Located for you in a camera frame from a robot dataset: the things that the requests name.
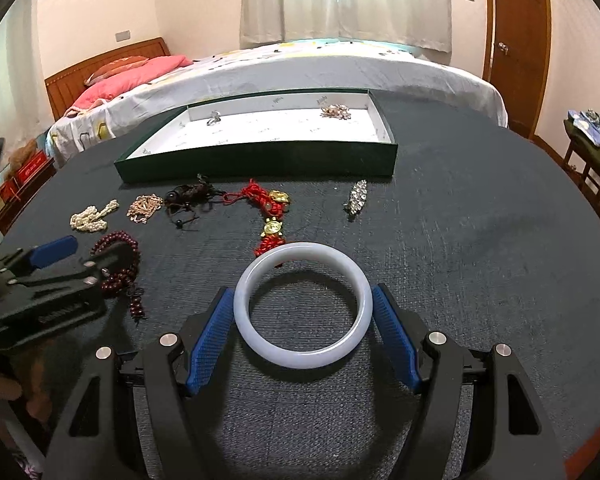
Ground pink pillow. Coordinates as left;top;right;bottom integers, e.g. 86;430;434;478
69;54;195;111

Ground red boxes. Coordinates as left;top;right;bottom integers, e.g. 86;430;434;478
0;150;56;236

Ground green shallow box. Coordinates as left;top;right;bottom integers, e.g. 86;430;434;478
114;88;399;184

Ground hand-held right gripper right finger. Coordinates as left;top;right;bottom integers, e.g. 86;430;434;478
371;284;568;480

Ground wooden door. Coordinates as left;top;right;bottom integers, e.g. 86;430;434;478
482;0;553;140

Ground person's left hand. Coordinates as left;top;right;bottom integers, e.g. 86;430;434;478
0;342;56;426

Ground pearl flower brooch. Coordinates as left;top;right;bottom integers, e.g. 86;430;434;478
320;102;353;121

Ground cream pearl cluster bracelet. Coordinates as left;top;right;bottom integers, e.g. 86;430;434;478
126;194;166;226

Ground rhinestone hair clip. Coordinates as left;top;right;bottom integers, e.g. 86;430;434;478
343;179;369;222

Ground red knot charm with gold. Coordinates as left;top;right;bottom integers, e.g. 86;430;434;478
223;178;292;261

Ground brown patterned pillow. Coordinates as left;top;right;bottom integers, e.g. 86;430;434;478
83;56;148;86

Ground wooden chair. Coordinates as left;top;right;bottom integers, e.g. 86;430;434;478
562;85;600;221

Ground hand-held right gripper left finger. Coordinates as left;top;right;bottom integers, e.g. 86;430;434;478
42;287;238;480

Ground brown plush toy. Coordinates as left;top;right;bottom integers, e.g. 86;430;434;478
7;139;38;168

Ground white pearl necklace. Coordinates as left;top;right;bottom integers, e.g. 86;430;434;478
69;199;121;235

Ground dark red bead bracelet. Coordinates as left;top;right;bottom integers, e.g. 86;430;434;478
90;230;148;323

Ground black cord bead bracelet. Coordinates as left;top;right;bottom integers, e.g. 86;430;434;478
164;174;228;231

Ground white curtain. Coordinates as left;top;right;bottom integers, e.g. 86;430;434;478
239;0;453;54

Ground white jade bangle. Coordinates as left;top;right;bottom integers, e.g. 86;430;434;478
233;241;374;371

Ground bed with pale sheet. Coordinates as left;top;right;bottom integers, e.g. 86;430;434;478
47;40;510;168

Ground wooden headboard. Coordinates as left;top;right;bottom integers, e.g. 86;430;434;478
44;36;173;122

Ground pile of clothes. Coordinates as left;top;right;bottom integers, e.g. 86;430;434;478
565;109;600;178

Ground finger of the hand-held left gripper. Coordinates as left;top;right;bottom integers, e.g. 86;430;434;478
0;235;79;282
14;242;134;294

